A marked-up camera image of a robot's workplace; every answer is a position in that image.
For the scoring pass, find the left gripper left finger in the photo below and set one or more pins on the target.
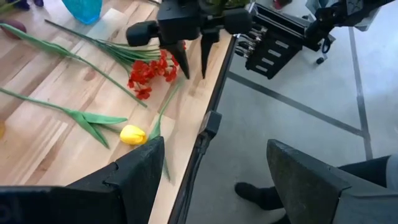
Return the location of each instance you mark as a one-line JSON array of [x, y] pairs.
[[140, 180]]

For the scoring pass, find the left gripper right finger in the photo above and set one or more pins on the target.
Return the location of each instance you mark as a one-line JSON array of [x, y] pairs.
[[301, 186]]

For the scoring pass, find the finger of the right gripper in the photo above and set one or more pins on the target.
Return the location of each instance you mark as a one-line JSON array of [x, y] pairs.
[[180, 56], [208, 46]]

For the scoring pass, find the large red flower bunch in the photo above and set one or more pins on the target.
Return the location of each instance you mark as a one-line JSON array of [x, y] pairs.
[[143, 73]]

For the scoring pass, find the yellow artificial tulip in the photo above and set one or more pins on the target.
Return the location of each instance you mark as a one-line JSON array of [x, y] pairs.
[[133, 135]]

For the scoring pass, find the blue glass vase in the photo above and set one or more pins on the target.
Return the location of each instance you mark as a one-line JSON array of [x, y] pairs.
[[82, 11]]

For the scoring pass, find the maroon artificial tulip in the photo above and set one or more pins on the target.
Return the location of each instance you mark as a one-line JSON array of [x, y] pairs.
[[14, 28]]

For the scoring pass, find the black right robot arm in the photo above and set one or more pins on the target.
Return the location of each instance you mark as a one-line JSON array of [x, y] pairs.
[[273, 46]]

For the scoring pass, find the person's shoe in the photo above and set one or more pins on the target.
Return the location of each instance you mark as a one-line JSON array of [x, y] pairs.
[[258, 196]]

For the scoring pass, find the small black camera box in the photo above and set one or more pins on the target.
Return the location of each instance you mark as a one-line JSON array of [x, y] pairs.
[[211, 124]]

